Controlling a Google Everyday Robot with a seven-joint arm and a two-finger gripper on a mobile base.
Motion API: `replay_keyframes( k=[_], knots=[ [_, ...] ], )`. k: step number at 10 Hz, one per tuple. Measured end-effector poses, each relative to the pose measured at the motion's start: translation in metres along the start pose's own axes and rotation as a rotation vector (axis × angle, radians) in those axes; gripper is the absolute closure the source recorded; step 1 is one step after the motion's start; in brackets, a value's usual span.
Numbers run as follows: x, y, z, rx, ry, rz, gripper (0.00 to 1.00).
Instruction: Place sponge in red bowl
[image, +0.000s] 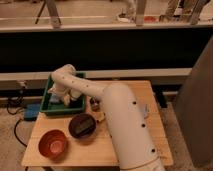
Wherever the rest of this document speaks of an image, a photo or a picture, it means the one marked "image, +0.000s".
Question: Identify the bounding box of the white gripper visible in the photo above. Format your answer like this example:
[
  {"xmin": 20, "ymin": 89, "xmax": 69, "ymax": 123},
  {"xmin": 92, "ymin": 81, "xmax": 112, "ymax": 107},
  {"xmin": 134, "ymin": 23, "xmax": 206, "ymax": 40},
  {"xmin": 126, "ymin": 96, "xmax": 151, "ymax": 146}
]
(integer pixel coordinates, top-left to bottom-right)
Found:
[{"xmin": 48, "ymin": 84, "xmax": 82, "ymax": 106}]

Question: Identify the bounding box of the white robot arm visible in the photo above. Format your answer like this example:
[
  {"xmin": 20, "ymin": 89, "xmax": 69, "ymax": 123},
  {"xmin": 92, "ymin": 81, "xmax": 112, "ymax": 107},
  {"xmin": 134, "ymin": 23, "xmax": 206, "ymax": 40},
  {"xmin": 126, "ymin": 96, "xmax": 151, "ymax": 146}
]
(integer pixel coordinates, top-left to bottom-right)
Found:
[{"xmin": 51, "ymin": 64, "xmax": 166, "ymax": 171}]

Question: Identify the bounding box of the dark brown bowl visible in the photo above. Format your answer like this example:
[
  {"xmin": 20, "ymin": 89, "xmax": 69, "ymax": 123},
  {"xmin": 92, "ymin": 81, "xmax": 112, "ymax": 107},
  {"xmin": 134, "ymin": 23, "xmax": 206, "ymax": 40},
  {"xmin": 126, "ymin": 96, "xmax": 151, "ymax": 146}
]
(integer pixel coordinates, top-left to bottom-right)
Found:
[{"xmin": 68, "ymin": 114, "xmax": 96, "ymax": 139}]

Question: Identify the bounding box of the dark sponge in bowl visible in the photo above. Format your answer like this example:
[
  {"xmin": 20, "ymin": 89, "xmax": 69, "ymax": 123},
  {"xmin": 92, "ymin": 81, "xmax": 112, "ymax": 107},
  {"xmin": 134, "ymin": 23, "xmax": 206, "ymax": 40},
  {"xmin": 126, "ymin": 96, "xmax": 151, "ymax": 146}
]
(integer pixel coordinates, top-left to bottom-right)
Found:
[{"xmin": 75, "ymin": 122, "xmax": 92, "ymax": 133}]

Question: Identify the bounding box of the red bowl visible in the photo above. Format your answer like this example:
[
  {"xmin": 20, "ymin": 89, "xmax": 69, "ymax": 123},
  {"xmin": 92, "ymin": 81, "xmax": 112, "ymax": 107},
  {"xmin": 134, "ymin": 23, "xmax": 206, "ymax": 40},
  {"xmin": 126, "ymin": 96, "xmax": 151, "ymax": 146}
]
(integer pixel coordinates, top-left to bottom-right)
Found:
[{"xmin": 38, "ymin": 130, "xmax": 67, "ymax": 159}]

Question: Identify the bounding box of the green plastic tray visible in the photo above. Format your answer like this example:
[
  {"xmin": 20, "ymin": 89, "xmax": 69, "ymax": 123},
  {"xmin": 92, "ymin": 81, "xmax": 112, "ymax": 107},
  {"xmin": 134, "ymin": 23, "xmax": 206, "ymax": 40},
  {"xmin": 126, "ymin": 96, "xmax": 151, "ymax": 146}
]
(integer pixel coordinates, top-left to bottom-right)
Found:
[{"xmin": 40, "ymin": 77, "xmax": 86, "ymax": 116}]

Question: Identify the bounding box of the small metal cup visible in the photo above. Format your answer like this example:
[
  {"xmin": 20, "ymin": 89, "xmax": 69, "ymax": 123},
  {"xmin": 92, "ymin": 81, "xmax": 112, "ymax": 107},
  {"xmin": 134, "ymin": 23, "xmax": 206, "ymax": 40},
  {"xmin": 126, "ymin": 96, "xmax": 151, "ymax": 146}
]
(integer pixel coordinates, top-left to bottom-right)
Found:
[{"xmin": 90, "ymin": 98, "xmax": 100, "ymax": 112}]

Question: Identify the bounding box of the blue power box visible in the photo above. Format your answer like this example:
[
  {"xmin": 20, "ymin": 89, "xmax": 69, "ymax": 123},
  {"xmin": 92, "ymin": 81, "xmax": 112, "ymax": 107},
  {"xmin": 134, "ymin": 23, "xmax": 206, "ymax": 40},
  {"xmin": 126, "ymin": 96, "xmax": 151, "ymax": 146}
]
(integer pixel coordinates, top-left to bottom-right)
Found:
[{"xmin": 24, "ymin": 104, "xmax": 40, "ymax": 121}]

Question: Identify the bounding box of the grey rounded pillar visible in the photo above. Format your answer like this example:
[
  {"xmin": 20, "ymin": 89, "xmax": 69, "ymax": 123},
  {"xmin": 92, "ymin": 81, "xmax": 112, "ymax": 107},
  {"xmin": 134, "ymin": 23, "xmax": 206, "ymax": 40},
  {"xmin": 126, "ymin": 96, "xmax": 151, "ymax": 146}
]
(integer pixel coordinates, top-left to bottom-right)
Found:
[{"xmin": 173, "ymin": 35, "xmax": 213, "ymax": 167}]

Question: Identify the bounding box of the black cable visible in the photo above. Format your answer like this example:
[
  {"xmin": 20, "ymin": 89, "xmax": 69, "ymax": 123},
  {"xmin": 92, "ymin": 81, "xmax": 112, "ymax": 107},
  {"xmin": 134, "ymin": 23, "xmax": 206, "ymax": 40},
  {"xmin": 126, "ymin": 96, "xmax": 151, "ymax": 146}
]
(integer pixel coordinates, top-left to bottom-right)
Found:
[{"xmin": 6, "ymin": 87, "xmax": 28, "ymax": 148}]

